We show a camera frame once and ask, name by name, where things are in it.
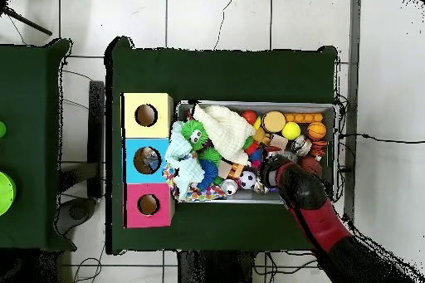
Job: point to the cream yellow cloth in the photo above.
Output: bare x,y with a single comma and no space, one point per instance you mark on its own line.
229,133

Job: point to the large blue fuzzy spiky ball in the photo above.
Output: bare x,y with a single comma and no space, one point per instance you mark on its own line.
208,173

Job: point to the green spiky toy with eyes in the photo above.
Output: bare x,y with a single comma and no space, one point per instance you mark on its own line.
196,133

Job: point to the large polka dot cloth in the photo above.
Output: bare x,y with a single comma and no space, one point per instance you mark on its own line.
206,194

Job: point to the clear bottle with blue label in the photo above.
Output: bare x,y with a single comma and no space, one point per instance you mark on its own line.
149,159

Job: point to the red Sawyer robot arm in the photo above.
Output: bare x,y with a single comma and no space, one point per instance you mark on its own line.
318,216

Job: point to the shallow clear mesh bin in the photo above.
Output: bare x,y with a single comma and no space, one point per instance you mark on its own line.
255,105

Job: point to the wooden box with three holes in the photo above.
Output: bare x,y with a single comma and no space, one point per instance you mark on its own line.
131,163

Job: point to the yellow ball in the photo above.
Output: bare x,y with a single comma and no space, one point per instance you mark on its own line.
291,130

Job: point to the black white soccer ball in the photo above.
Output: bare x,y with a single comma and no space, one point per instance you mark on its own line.
248,180

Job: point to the brown toy football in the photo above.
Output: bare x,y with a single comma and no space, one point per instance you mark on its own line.
313,163

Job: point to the orange toy basketball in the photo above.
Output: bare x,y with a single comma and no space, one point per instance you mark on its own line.
316,130

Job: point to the green spiky ball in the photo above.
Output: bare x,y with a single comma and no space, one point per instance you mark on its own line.
209,155

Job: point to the dark green side table cloth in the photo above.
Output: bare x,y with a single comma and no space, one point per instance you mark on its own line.
30,97

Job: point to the large bright green round object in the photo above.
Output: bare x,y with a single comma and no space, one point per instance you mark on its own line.
6,193

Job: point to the small bright green round object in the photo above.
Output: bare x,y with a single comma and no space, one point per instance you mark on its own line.
2,129

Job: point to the black tripod leg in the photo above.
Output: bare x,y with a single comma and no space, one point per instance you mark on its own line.
30,24

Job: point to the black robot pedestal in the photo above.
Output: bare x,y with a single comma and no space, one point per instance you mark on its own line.
206,269

